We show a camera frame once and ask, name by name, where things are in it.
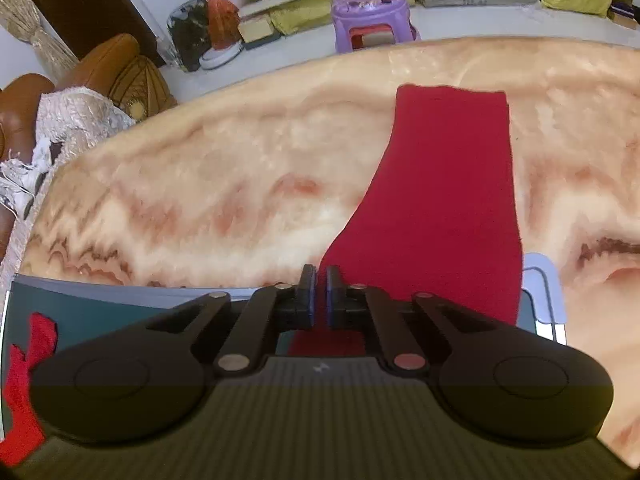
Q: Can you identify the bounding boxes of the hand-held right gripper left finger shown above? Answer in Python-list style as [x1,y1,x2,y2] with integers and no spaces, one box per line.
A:
[147,264,318,378]

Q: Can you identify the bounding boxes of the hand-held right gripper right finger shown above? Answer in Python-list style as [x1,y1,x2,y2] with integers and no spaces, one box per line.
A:
[326,266,501,372]

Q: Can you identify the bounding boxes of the red knit pants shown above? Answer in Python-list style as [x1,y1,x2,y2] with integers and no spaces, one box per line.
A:
[290,85,524,358]

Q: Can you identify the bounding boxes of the white round appliance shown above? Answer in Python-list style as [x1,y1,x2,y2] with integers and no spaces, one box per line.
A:
[199,42,245,71]

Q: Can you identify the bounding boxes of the tan box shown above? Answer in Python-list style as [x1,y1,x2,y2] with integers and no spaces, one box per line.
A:
[239,12,281,43]

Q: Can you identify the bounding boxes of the black bag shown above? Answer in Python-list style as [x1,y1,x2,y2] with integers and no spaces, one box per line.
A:
[167,2,213,72]

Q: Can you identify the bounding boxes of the purple plastic stool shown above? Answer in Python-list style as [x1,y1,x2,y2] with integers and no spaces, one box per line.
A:
[331,0,420,53]

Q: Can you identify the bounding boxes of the red knit garment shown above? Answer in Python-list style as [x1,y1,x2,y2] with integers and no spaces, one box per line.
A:
[2,312,58,466]

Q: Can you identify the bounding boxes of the orange plastic bag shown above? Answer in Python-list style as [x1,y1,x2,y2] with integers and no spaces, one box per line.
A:
[206,0,242,51]

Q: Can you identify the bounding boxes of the white sneaker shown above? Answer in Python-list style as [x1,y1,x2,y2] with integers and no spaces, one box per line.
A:
[0,157,38,218]

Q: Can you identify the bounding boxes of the brown leather sofa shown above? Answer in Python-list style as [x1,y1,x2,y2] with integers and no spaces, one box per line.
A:
[0,34,178,261]

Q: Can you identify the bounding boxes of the dark wooden door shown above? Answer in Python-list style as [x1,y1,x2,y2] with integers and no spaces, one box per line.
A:
[25,0,168,68]

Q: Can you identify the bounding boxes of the beige tied curtain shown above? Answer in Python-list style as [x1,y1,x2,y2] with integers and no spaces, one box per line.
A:
[0,0,81,81]

